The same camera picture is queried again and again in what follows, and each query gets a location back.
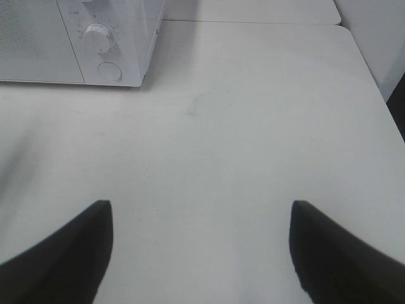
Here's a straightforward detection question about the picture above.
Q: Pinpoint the white microwave door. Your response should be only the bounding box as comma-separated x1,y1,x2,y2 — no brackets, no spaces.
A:
1,1,84,84

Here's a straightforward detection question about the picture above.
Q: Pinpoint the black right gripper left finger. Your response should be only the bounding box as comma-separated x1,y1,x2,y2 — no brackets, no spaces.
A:
1,200,113,303

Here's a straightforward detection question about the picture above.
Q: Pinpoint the white microwave oven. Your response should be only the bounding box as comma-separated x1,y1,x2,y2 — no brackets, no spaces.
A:
1,0,165,87

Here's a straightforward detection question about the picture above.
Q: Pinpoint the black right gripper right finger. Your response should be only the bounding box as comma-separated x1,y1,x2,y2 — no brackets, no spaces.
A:
289,201,404,303

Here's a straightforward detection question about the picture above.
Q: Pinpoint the round white door button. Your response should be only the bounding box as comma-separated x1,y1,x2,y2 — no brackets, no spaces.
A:
97,62,122,82

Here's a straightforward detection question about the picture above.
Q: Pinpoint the white lower timer knob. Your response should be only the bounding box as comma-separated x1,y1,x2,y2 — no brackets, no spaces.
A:
83,23,116,54

